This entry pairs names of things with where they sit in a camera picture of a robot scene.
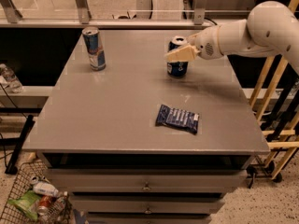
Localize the black cable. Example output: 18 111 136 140
204 17 219 26

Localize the red bull can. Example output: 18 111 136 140
82 26 106 71

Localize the grey drawer cabinet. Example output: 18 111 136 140
24 30 268 224

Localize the white plastic bottle in basket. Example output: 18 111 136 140
33 182 59 197

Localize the blue rxbar wrapper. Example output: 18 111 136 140
155 105 199 134

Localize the blue pepsi can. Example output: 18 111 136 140
167 35 188 77

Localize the black wire basket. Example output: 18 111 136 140
0 161 73 224

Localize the clear plastic water bottle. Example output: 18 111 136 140
0 63 23 93

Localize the red soda can in basket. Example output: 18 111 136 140
37 196 56 216

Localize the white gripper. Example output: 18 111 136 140
165 25 223 63

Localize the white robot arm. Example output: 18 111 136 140
165 1 299 73

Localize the green chip bag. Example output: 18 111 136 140
7 190 41 221

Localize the black metal stand leg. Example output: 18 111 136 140
5 115 35 175

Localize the silver can in basket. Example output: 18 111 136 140
30 175 40 185

